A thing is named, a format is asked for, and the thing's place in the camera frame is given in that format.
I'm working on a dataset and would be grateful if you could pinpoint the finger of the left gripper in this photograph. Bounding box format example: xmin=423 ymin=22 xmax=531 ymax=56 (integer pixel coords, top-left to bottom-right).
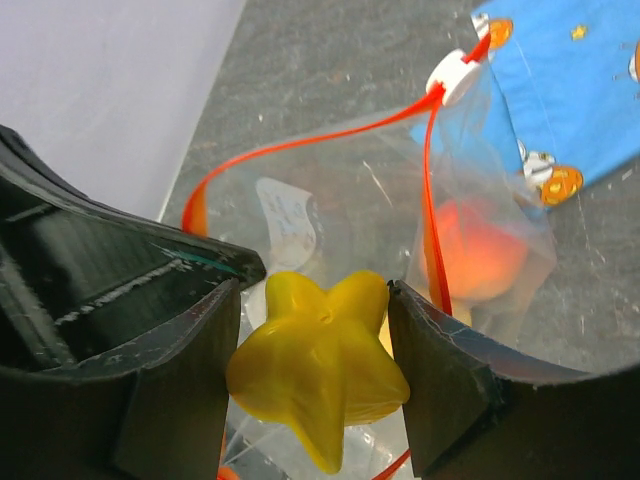
xmin=1 ymin=127 xmax=266 ymax=370

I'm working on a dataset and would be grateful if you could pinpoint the clear zip bag orange zipper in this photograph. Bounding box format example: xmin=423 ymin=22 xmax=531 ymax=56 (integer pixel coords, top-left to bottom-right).
xmin=181 ymin=35 xmax=556 ymax=479

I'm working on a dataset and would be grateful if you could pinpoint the blue cartoon print cloth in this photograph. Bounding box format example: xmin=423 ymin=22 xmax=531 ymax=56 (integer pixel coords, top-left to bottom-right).
xmin=470 ymin=1 xmax=639 ymax=210

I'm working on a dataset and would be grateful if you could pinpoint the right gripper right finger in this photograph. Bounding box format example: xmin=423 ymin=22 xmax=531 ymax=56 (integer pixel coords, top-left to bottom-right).
xmin=389 ymin=280 xmax=639 ymax=479

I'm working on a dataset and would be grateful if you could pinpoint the orange peach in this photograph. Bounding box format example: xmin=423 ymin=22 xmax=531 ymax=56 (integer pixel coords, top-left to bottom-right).
xmin=434 ymin=197 xmax=529 ymax=303

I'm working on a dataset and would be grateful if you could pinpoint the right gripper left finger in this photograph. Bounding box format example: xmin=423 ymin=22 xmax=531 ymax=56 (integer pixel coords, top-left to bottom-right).
xmin=1 ymin=280 xmax=240 ymax=479

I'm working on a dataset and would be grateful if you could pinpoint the yellow banana toy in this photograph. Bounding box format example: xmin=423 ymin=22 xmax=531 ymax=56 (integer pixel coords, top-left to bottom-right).
xmin=225 ymin=270 xmax=410 ymax=474

